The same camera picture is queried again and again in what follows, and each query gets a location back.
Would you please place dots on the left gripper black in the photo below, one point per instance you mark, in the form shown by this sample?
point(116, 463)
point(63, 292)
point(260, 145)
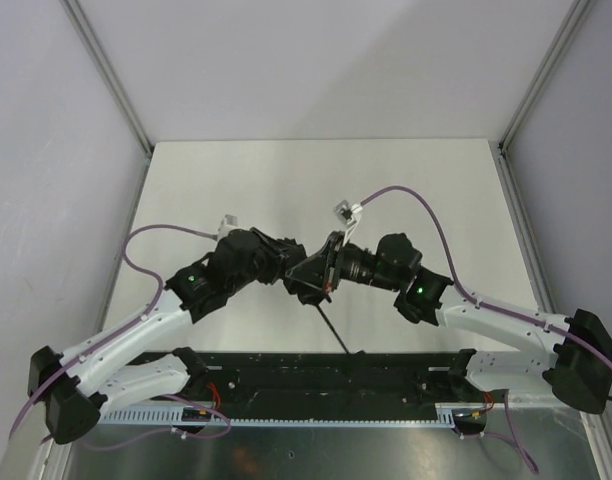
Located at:
point(278, 253)

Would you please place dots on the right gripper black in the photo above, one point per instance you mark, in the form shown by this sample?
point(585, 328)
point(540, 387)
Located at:
point(331, 265)

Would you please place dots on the black folding umbrella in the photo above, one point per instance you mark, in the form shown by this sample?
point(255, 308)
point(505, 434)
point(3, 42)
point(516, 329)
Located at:
point(328, 322)

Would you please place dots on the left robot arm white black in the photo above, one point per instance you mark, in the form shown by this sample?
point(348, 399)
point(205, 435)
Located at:
point(86, 381)

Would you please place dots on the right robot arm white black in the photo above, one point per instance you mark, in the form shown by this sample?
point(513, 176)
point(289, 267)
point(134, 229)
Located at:
point(570, 354)

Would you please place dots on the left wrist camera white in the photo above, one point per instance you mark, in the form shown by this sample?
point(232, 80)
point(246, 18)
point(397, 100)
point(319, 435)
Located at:
point(228, 224)

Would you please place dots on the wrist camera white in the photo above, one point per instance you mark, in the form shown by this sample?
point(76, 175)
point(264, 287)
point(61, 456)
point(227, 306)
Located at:
point(228, 224)
point(349, 216)

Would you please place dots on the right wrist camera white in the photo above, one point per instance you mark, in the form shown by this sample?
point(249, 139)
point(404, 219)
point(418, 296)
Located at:
point(349, 216)

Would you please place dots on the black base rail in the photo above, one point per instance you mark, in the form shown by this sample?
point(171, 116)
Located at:
point(333, 385)

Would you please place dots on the grey cable duct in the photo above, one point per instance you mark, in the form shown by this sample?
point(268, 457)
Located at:
point(178, 415)

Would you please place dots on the left aluminium corner post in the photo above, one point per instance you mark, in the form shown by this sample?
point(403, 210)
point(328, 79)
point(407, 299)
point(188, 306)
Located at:
point(85, 30)

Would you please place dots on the aluminium corner post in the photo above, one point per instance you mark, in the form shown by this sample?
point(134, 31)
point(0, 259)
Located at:
point(558, 48)
point(85, 30)

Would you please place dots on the right aluminium corner post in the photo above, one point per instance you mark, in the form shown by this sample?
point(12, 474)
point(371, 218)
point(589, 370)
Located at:
point(558, 48)

